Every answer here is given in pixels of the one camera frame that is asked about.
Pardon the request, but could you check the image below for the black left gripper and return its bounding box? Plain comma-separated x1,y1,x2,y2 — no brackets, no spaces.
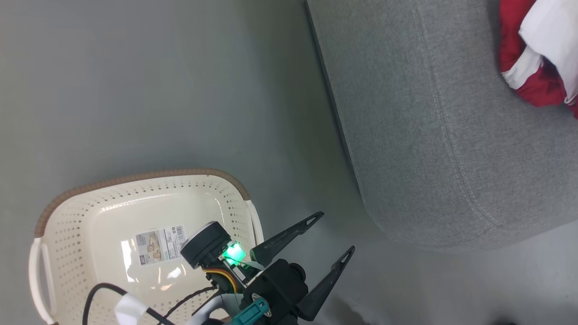
243,211,356,325

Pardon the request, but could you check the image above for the red and white clothing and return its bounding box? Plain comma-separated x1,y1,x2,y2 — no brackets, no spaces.
499,0,578,120

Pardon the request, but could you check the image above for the printed basket sticker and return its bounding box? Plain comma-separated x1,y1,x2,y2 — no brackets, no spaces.
135,224,187,267

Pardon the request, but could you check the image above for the cream perforated laundry basket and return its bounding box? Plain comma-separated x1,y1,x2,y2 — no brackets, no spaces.
28,169,265,325

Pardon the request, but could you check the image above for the grey fabric sofa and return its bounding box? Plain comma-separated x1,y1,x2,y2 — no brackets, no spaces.
304,0,578,252

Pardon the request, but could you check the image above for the white cable label tag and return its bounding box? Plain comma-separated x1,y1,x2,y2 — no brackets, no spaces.
114,293,149,324

